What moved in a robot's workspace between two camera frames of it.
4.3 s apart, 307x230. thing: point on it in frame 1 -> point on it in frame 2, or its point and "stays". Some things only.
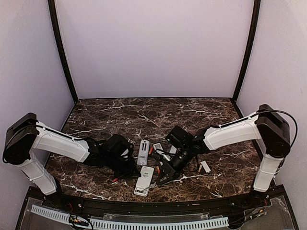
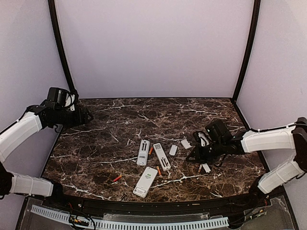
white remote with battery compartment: x=143 y=153 stays
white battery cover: x=173 y=150 stays
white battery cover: x=206 y=166 stays
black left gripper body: x=123 y=169 -> x=70 y=120
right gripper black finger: x=166 y=174 -> x=194 y=155
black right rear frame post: x=253 y=32 stays
